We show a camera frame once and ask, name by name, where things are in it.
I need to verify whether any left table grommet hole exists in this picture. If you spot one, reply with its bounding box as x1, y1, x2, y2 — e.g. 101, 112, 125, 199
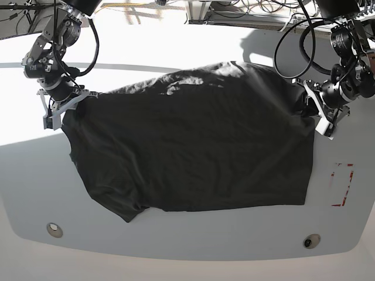
46, 222, 63, 238

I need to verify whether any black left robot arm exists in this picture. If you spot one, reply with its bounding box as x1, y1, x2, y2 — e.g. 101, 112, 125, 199
293, 1, 374, 133

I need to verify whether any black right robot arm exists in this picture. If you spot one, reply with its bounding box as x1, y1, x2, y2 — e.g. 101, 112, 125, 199
22, 1, 100, 121

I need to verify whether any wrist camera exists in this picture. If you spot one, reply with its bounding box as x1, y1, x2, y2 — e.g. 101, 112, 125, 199
315, 118, 335, 140
43, 115, 62, 131

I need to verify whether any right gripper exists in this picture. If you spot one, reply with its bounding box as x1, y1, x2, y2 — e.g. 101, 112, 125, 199
37, 80, 98, 118

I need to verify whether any right table grommet hole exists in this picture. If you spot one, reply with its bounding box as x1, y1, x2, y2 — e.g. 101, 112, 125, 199
303, 234, 321, 249

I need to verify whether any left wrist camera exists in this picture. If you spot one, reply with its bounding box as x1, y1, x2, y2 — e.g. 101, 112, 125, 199
315, 118, 335, 140

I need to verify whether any black tripod stand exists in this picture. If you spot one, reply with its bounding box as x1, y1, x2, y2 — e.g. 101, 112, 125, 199
1, 1, 53, 35

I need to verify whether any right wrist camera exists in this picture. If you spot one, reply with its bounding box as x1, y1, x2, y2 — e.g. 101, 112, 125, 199
43, 115, 62, 131

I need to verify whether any aluminium rail with cables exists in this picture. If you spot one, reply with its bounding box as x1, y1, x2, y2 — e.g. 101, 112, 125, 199
207, 12, 337, 39

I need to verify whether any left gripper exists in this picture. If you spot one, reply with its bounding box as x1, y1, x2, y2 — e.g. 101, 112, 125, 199
295, 78, 350, 126

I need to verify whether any black cable bundle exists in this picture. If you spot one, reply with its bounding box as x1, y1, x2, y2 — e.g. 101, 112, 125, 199
234, 0, 302, 14

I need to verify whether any aluminium frame post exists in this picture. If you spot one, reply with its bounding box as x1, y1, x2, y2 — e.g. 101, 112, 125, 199
185, 1, 212, 24

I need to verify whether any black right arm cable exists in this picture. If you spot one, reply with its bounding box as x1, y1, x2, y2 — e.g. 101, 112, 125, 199
69, 17, 100, 78

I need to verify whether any red tape rectangle marking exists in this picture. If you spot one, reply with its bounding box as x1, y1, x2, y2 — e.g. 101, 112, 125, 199
328, 163, 354, 207

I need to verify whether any yellow cable on floor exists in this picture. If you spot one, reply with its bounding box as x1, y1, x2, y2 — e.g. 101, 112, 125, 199
96, 1, 150, 14

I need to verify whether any table grommet hole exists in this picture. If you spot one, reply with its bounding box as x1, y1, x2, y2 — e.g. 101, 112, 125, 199
46, 222, 63, 238
303, 234, 321, 249

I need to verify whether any dark grey T-shirt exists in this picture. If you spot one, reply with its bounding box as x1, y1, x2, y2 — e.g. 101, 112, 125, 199
62, 61, 315, 222

